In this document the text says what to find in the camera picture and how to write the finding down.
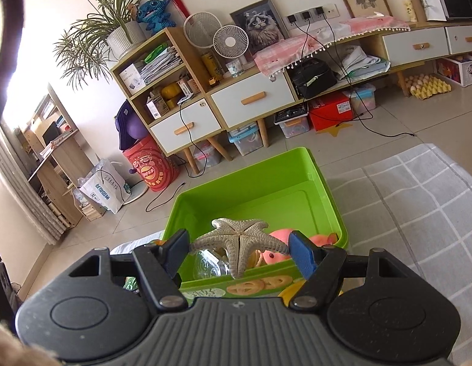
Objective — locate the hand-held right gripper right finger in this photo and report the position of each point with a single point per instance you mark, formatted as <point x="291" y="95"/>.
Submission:
<point x="302" y="253"/>

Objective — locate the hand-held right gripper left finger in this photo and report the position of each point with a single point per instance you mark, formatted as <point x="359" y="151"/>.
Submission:
<point x="175" y="251"/>

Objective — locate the white starfish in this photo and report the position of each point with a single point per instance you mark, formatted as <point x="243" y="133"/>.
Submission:
<point x="239" y="240"/>

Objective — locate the green plastic cookie box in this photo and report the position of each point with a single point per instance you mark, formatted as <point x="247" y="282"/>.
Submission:
<point x="259" y="194"/>

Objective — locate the pink pig toy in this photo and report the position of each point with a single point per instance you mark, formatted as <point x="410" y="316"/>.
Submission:
<point x="278" y="253"/>

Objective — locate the clear pink capsule ball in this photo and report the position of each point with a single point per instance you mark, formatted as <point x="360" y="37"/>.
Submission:
<point x="209" y="265"/>

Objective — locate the yellow toy pot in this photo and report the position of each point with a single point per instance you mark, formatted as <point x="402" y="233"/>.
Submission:
<point x="287" y="293"/>

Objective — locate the red printed bucket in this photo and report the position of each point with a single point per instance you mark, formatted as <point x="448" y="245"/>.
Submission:
<point x="152" y="164"/>

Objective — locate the white paper bag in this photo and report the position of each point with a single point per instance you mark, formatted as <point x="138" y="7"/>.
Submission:
<point x="104" y="188"/>

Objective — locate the clear storage bin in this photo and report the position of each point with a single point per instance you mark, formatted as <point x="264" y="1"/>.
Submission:
<point x="293" y="122"/>
<point x="245" y="139"/>

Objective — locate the purple bag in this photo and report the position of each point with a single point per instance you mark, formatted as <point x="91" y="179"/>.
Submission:
<point x="129" y="125"/>

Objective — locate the red cardboard box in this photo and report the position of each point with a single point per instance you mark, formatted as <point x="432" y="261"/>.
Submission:
<point x="331" y="110"/>

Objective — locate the wooden desk with shelves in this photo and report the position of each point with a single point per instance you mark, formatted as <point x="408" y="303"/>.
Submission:
<point x="57" y="160"/>

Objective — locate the wooden shelf cabinet white drawers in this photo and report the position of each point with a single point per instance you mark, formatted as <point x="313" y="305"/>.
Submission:
<point x="251" y="97"/>

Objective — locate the stack of papers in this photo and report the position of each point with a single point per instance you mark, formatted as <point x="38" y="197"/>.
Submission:
<point x="161" y="63"/>

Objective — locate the pink tasselled cloth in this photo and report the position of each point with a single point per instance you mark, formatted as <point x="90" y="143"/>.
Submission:
<point x="289" y="51"/>

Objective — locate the yellow egg tray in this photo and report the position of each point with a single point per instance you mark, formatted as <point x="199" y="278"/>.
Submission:
<point x="428" y="85"/>

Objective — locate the white round desk fan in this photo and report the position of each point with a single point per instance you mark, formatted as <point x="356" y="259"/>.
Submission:
<point x="230" y="42"/>

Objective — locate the white mesh fan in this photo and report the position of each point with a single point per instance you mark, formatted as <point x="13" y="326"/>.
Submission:
<point x="199" y="26"/>

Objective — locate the framed cat picture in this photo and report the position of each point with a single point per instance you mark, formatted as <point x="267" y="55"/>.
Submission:
<point x="260" y="24"/>

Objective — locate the blue brick creature figure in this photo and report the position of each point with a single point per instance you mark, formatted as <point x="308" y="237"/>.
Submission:
<point x="154" y="15"/>

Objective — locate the low wooden tv cabinet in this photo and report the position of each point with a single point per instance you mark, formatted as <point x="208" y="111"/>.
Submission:
<point x="415" y="44"/>

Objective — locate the potted green plant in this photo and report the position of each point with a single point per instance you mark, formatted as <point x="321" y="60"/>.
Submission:
<point x="106" y="23"/>

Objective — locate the white red printed box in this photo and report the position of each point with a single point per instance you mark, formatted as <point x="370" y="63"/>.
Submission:
<point x="461" y="70"/>

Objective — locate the black wall chargers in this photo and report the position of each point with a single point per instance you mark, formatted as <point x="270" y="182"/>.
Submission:
<point x="306" y="15"/>

